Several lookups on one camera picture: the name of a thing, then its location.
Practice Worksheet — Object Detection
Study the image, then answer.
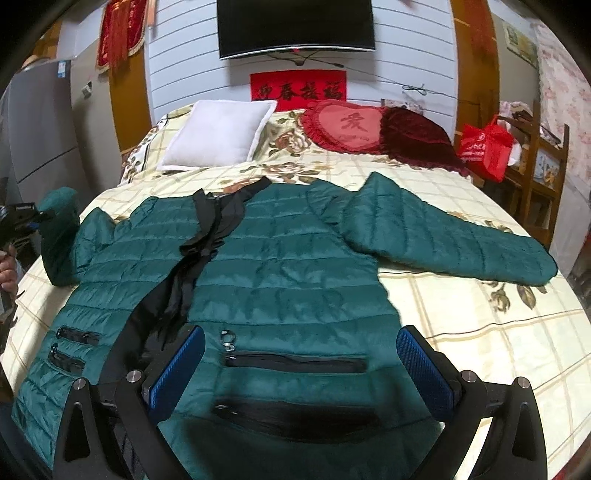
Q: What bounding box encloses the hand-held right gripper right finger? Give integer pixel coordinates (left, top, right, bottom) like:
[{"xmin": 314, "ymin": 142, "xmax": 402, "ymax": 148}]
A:
[{"xmin": 396, "ymin": 325, "xmax": 548, "ymax": 480}]

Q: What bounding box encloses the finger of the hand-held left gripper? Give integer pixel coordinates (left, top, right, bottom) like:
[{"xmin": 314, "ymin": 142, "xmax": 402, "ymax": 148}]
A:
[{"xmin": 27, "ymin": 209, "xmax": 55, "ymax": 230}]

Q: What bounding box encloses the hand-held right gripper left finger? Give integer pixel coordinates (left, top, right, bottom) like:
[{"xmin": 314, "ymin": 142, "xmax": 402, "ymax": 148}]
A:
[{"xmin": 53, "ymin": 324, "xmax": 206, "ymax": 480}]

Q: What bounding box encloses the green quilted jacket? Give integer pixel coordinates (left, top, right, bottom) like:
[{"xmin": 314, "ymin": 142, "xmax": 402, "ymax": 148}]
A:
[{"xmin": 11, "ymin": 172, "xmax": 558, "ymax": 480}]

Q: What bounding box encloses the person's left hand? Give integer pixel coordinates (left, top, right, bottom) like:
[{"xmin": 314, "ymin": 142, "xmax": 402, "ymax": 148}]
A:
[{"xmin": 0, "ymin": 249, "xmax": 20, "ymax": 297}]

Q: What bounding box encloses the floral checked bedspread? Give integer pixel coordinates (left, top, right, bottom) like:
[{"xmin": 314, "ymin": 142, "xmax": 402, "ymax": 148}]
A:
[{"xmin": 0, "ymin": 104, "xmax": 587, "ymax": 480}]

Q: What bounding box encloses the grey refrigerator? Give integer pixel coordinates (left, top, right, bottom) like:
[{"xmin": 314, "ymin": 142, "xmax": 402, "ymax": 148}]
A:
[{"xmin": 0, "ymin": 58, "xmax": 95, "ymax": 217}]

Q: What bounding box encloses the white pillow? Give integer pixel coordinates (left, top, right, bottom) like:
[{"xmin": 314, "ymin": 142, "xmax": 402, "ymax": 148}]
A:
[{"xmin": 157, "ymin": 99, "xmax": 278, "ymax": 172}]

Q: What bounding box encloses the red fringed hanging decoration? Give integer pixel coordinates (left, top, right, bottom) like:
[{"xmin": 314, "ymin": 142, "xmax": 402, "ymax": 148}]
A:
[{"xmin": 96, "ymin": 0, "xmax": 149, "ymax": 72}]

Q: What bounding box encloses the dark red velvet pillow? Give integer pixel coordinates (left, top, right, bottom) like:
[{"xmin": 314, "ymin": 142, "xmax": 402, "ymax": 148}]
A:
[{"xmin": 379, "ymin": 106, "xmax": 471, "ymax": 178}]

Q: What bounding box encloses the wooden shelf rack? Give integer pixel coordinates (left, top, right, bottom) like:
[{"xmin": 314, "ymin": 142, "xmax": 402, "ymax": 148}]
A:
[{"xmin": 499, "ymin": 99, "xmax": 571, "ymax": 245}]

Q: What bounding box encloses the red shopping bag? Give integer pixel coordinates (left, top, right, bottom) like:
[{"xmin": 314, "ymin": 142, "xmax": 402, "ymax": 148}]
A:
[{"xmin": 457, "ymin": 114, "xmax": 515, "ymax": 182}]

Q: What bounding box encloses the red heart-shaped pillow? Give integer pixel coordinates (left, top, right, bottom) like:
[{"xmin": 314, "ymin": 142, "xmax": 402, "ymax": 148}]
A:
[{"xmin": 299, "ymin": 100, "xmax": 393, "ymax": 155}]

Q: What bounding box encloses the pink cloth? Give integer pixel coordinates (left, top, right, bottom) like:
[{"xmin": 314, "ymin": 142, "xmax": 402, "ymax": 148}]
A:
[{"xmin": 500, "ymin": 99, "xmax": 539, "ymax": 121}]

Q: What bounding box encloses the red paper banner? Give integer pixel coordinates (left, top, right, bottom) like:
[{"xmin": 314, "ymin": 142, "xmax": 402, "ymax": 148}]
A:
[{"xmin": 250, "ymin": 70, "xmax": 348, "ymax": 112}]

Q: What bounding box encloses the pink floral curtain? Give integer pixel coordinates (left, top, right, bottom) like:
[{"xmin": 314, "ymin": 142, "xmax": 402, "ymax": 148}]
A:
[{"xmin": 533, "ymin": 23, "xmax": 591, "ymax": 232}]

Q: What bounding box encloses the black wall cable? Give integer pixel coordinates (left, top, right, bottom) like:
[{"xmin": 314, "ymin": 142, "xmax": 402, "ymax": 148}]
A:
[{"xmin": 295, "ymin": 48, "xmax": 467, "ymax": 100}]

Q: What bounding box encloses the black wall television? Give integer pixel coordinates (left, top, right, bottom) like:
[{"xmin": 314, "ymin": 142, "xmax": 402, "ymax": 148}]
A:
[{"xmin": 217, "ymin": 0, "xmax": 376, "ymax": 60}]

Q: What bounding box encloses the wall picture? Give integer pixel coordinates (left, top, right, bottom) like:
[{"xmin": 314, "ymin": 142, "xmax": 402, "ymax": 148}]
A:
[{"xmin": 502, "ymin": 21, "xmax": 539, "ymax": 64}]

